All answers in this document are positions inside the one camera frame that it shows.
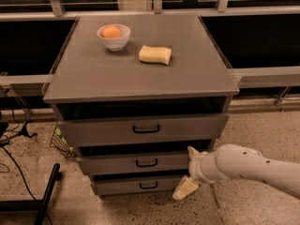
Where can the grey bottom drawer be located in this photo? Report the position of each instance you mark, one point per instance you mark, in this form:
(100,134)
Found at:
(136,185)

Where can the wire mesh basket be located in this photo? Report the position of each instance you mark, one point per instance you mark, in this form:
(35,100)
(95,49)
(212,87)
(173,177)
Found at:
(59,143)

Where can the orange fruit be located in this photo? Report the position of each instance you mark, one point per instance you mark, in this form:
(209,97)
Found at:
(111,31)

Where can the black metal stand leg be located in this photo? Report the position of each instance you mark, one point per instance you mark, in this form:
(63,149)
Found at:
(35,205)

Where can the grey top drawer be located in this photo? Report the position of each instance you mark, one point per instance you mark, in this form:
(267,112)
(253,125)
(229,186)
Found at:
(151,129)

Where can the grey drawer cabinet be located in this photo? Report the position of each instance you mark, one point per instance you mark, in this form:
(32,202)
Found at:
(92,82)

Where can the yellow sponge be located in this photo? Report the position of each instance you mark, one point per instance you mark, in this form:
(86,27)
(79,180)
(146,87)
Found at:
(161,55)

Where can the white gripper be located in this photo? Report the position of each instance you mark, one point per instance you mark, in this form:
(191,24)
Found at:
(197,169)

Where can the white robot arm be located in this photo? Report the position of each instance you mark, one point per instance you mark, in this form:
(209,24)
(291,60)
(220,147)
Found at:
(231,161)

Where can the grey drawer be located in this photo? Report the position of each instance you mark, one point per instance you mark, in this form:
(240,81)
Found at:
(135,163)
(136,185)
(151,129)

